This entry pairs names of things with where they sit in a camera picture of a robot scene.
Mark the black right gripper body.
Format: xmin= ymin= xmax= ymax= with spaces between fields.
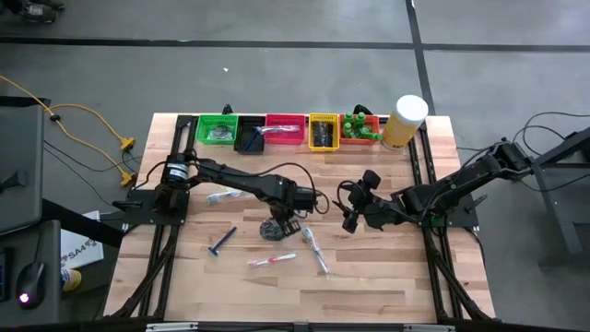
xmin=354 ymin=198 xmax=393 ymax=231

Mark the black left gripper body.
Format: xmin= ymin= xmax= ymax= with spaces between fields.
xmin=267 ymin=202 xmax=305 ymax=222

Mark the blue disposable razor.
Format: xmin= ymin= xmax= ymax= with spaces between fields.
xmin=242 ymin=126 xmax=264 ymax=153
xmin=206 ymin=225 xmax=239 ymax=257

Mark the teal bagged toothbrush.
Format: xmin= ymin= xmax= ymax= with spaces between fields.
xmin=255 ymin=124 xmax=303 ymax=137

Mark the blue white bagged toothbrush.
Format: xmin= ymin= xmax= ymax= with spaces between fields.
xmin=300 ymin=225 xmax=332 ymax=278

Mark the red white bagged toothbrush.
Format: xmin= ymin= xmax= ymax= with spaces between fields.
xmin=246 ymin=251 xmax=299 ymax=268

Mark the light blue bagged toothbrush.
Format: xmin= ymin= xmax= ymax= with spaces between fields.
xmin=206 ymin=187 xmax=245 ymax=207

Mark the red plastic basket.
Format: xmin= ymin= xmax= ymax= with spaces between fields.
xmin=265 ymin=113 xmax=308 ymax=147

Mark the black plastic basket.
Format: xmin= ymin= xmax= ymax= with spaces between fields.
xmin=233 ymin=114 xmax=267 ymax=155

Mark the orange plastic basket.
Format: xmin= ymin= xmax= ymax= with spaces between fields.
xmin=338 ymin=113 xmax=382 ymax=147

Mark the yellow canister white lid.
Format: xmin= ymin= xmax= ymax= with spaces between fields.
xmin=380 ymin=94 xmax=430 ymax=151

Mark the yellow plastic basket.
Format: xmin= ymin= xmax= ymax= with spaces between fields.
xmin=307 ymin=113 xmax=341 ymax=153

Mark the green plastic basket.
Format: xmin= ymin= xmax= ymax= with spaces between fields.
xmin=195 ymin=113 xmax=240 ymax=147

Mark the black metal stand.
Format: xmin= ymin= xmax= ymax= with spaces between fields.
xmin=525 ymin=126 xmax=590 ymax=271

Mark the white cardboard box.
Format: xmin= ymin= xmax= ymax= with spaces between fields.
xmin=59 ymin=210 xmax=105 ymax=270

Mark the black desk leg bar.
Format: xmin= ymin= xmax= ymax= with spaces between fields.
xmin=41 ymin=197 xmax=125 ymax=249

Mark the black floor tape strip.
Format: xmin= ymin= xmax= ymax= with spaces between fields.
xmin=0 ymin=35 xmax=590 ymax=53
xmin=404 ymin=0 xmax=437 ymax=116

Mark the person's shoe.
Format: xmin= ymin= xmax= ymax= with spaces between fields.
xmin=61 ymin=267 xmax=83 ymax=293
xmin=16 ymin=0 xmax=65 ymax=24

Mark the dark side desk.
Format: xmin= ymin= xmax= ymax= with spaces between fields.
xmin=0 ymin=219 xmax=62 ymax=326

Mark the black computer mouse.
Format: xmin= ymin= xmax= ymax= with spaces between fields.
xmin=16 ymin=261 xmax=46 ymax=310

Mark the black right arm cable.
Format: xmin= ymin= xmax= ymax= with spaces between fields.
xmin=336 ymin=180 xmax=368 ymax=218

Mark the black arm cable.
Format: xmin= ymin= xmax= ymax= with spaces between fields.
xmin=336 ymin=180 xmax=368 ymax=218
xmin=257 ymin=161 xmax=331 ymax=217

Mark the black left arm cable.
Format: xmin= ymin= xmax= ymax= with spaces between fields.
xmin=257 ymin=161 xmax=331 ymax=217

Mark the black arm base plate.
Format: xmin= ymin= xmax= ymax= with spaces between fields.
xmin=411 ymin=193 xmax=481 ymax=231
xmin=112 ymin=187 xmax=191 ymax=227

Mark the black aluminium table frame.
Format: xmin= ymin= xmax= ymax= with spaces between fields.
xmin=103 ymin=113 xmax=497 ymax=332

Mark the silver frame bracket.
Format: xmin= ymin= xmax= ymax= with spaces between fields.
xmin=146 ymin=322 xmax=199 ymax=332
xmin=404 ymin=324 xmax=456 ymax=332

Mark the yellow extension cable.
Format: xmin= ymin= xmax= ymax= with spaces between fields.
xmin=45 ymin=114 xmax=136 ymax=188
xmin=0 ymin=76 xmax=136 ymax=152

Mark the black floor cable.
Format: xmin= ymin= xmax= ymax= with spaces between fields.
xmin=43 ymin=137 xmax=139 ymax=190
xmin=455 ymin=110 xmax=590 ymax=197

